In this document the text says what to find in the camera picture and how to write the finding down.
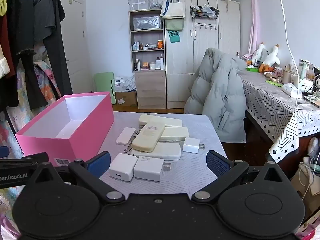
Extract small white power adapter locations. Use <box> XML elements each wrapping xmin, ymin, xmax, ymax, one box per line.
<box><xmin>182</xmin><ymin>137</ymin><xmax>206</xmax><ymax>153</ymax></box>

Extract light wooden shelf unit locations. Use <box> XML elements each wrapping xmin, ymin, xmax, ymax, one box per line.
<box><xmin>128</xmin><ymin>9</ymin><xmax>167</xmax><ymax>110</ymax></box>

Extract light wooden wardrobe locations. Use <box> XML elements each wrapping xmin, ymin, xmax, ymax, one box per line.
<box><xmin>162</xmin><ymin>0</ymin><xmax>241</xmax><ymax>109</ymax></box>

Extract clear plastic bag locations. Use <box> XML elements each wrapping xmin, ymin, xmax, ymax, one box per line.
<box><xmin>133</xmin><ymin>16</ymin><xmax>161</xmax><ymax>30</ymax></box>

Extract white power strip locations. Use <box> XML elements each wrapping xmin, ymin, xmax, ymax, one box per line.
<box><xmin>282</xmin><ymin>84</ymin><xmax>303</xmax><ymax>98</ymax></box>

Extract small cardboard box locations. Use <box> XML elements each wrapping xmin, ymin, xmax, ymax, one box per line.
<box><xmin>115</xmin><ymin>91</ymin><xmax>137</xmax><ymax>107</ymax></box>

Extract white cable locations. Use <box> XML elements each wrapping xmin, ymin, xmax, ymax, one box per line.
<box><xmin>274</xmin><ymin>0</ymin><xmax>300</xmax><ymax>120</ymax></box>

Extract grey puffer jacket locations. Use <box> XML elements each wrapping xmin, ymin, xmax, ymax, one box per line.
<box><xmin>184</xmin><ymin>47</ymin><xmax>247</xmax><ymax>144</ymax></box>

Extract brown paper bag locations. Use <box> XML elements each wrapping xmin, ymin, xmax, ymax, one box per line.
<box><xmin>290</xmin><ymin>165</ymin><xmax>320</xmax><ymax>220</ymax></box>

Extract dark grey hooded garment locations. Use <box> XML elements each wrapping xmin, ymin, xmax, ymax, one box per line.
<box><xmin>34</xmin><ymin>0</ymin><xmax>73</xmax><ymax>97</ymax></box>

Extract teal hanging tag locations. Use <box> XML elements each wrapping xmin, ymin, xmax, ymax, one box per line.
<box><xmin>168</xmin><ymin>30</ymin><xmax>181</xmax><ymax>43</ymax></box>

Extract yellowed remote control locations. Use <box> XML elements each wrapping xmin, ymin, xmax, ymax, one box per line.
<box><xmin>132</xmin><ymin>121</ymin><xmax>166</xmax><ymax>153</ymax></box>

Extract cream fleece garment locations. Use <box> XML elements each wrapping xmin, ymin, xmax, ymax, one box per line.
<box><xmin>0</xmin><ymin>57</ymin><xmax>8</xmax><ymax>77</ymax></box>

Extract green folding stool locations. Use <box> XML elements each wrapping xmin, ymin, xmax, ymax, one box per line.
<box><xmin>94</xmin><ymin>72</ymin><xmax>116</xmax><ymax>105</ymax></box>

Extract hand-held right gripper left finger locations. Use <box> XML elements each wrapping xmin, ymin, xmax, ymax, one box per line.
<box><xmin>25</xmin><ymin>151</ymin><xmax>126</xmax><ymax>204</ymax></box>

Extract small white remote control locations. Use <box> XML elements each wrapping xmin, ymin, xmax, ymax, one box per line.
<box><xmin>115</xmin><ymin>127</ymin><xmax>137</xmax><ymax>145</ymax></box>

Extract white door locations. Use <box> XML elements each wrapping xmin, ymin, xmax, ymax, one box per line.
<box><xmin>56</xmin><ymin>0</ymin><xmax>90</xmax><ymax>95</ymax></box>

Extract black wire door rack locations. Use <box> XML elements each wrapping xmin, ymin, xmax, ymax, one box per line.
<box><xmin>189</xmin><ymin>5</ymin><xmax>220</xmax><ymax>30</ymax></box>

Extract white packages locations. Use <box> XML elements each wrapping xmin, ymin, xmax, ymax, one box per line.
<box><xmin>114</xmin><ymin>76</ymin><xmax>137</xmax><ymax>92</ymax></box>

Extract red hanging garment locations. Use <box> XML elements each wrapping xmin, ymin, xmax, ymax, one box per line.
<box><xmin>0</xmin><ymin>12</ymin><xmax>17</xmax><ymax>79</ymax></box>

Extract white goose plush toy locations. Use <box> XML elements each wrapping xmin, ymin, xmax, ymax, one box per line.
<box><xmin>260</xmin><ymin>44</ymin><xmax>282</xmax><ymax>73</ymax></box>
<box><xmin>251</xmin><ymin>42</ymin><xmax>268</xmax><ymax>67</ymax></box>

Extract black white patterned tablecloth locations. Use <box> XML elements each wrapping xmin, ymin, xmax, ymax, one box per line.
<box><xmin>237</xmin><ymin>69</ymin><xmax>320</xmax><ymax>163</ymax></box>

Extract clear plastic storage box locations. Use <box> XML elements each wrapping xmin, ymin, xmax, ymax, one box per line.
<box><xmin>128</xmin><ymin>0</ymin><xmax>150</xmax><ymax>11</ymax></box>

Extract green pouch bag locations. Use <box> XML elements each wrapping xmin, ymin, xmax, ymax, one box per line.
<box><xmin>165</xmin><ymin>19</ymin><xmax>185</xmax><ymax>31</ymax></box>

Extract white tote bag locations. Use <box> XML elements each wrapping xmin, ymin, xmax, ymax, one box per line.
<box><xmin>160</xmin><ymin>0</ymin><xmax>187</xmax><ymax>20</ymax></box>

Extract pink cardboard box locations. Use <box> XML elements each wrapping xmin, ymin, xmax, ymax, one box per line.
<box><xmin>15</xmin><ymin>92</ymin><xmax>115</xmax><ymax>167</ymax></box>

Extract pink hanging cloth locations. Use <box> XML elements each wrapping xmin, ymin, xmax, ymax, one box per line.
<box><xmin>247</xmin><ymin>0</ymin><xmax>262</xmax><ymax>55</ymax></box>

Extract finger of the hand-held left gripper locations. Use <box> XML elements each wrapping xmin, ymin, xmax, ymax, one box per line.
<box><xmin>0</xmin><ymin>152</ymin><xmax>50</xmax><ymax>168</ymax></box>

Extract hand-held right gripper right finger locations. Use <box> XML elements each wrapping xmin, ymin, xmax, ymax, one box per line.
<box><xmin>191</xmin><ymin>150</ymin><xmax>292</xmax><ymax>204</ymax></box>

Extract black hanging garment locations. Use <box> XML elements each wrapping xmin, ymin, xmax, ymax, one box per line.
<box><xmin>6</xmin><ymin>0</ymin><xmax>49</xmax><ymax>109</ymax></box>

